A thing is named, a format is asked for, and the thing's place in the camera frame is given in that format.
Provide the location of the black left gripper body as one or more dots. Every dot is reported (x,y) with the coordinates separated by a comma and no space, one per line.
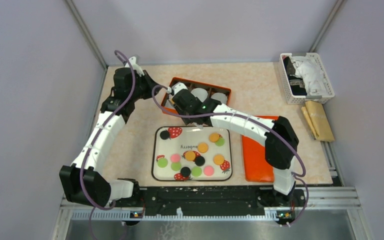
(143,87)

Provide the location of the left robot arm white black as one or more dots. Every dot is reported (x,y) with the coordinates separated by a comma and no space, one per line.
(82,181)

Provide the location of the white plastic basket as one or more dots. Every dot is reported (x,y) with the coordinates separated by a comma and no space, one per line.
(292,99)

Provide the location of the pink sandwich cookie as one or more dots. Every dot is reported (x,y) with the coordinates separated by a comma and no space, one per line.
(175,158)
(208,170)

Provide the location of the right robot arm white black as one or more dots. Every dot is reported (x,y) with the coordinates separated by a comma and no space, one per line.
(257,128)

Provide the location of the white strawberry print tray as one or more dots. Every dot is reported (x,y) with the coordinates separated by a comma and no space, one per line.
(186,138)

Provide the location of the orange box lid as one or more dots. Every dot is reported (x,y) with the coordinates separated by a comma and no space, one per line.
(258,159)

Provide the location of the yellow round biscuit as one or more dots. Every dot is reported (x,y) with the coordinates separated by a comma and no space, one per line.
(214,137)
(190,155)
(202,147)
(218,159)

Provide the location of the green sandwich cookie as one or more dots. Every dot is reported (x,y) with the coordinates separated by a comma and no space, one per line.
(196,171)
(220,142)
(162,162)
(176,166)

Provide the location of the black cloth in basket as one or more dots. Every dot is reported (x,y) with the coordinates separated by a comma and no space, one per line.
(296,82)

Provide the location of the tan paper bag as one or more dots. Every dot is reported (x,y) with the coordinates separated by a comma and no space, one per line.
(317,121)

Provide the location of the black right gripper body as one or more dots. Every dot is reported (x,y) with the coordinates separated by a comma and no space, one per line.
(179,111)

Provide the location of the white crumpled cloth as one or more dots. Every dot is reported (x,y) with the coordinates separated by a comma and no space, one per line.
(312,75)

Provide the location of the black sandwich cookie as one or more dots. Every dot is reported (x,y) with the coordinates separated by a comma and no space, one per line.
(199,161)
(165,135)
(185,172)

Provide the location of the orange cookie box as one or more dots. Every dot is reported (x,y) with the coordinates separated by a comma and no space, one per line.
(207,105)

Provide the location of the white paper cup liner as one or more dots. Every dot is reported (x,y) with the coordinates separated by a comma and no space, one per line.
(223,98)
(200,93)
(176,88)

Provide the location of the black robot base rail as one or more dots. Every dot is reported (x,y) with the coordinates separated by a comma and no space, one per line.
(210,201)

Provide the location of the aluminium frame rail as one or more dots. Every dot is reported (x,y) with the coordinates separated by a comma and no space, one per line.
(329,213)

